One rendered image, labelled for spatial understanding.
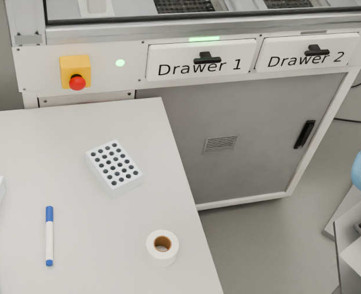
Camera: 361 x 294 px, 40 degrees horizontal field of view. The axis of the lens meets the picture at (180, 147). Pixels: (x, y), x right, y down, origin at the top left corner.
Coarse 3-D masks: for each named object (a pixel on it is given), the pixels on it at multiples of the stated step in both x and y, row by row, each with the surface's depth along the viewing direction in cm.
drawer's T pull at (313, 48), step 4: (312, 44) 134; (316, 44) 134; (308, 48) 134; (312, 48) 133; (316, 48) 133; (320, 48) 134; (304, 52) 132; (308, 52) 132; (312, 52) 132; (316, 52) 132; (320, 52) 133; (324, 52) 133; (328, 52) 133; (308, 56) 133
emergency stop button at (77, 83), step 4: (76, 76) 117; (72, 80) 116; (76, 80) 116; (80, 80) 117; (84, 80) 117; (72, 84) 117; (76, 84) 117; (80, 84) 117; (84, 84) 118; (72, 88) 118; (76, 88) 118; (80, 88) 118
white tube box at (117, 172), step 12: (108, 144) 117; (96, 156) 115; (108, 156) 115; (120, 156) 117; (96, 168) 112; (108, 168) 113; (120, 168) 113; (132, 168) 115; (108, 180) 111; (120, 180) 113; (132, 180) 112; (108, 192) 112; (120, 192) 112
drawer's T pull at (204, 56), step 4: (200, 52) 126; (204, 52) 126; (208, 52) 126; (200, 56) 126; (204, 56) 125; (208, 56) 125; (196, 60) 124; (200, 60) 124; (204, 60) 124; (208, 60) 124; (212, 60) 125; (216, 60) 125; (220, 60) 125; (196, 64) 124
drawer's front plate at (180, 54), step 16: (160, 48) 122; (176, 48) 123; (192, 48) 125; (208, 48) 126; (224, 48) 128; (240, 48) 129; (160, 64) 126; (176, 64) 128; (192, 64) 129; (208, 64) 130; (224, 64) 132; (240, 64) 134
